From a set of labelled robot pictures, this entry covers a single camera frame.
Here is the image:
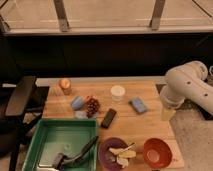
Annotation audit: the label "blue sponge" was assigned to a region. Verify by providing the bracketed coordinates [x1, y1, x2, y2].
[129, 97, 147, 114]

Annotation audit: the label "black office chair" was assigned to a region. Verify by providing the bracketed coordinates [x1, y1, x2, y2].
[0, 76, 48, 171]

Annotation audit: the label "red bowl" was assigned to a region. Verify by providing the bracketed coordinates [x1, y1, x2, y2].
[143, 138, 172, 169]

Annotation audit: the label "light blue cup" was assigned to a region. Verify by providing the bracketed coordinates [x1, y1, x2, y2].
[71, 96, 85, 110]

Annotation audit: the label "green plastic bin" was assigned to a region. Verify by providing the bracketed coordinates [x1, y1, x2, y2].
[22, 119, 98, 171]

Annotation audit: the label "bunch of purple grapes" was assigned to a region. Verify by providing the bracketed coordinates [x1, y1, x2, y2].
[86, 98, 100, 117]

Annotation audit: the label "orange topped bottle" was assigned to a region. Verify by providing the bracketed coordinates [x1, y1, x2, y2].
[59, 78, 71, 95]

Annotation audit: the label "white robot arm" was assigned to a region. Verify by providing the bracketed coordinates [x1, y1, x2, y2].
[160, 61, 213, 121]

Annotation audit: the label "black eraser block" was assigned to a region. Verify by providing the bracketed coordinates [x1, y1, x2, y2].
[101, 109, 116, 128]

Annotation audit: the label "clear plastic bag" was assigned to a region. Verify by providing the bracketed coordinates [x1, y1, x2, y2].
[75, 111, 88, 119]

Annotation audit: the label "black dish brush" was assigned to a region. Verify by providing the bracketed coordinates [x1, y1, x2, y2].
[52, 136, 98, 170]

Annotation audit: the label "yellow food pieces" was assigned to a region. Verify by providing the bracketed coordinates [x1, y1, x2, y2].
[109, 144, 136, 168]

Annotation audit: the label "white plastic cup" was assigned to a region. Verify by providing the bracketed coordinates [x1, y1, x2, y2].
[110, 85, 125, 101]

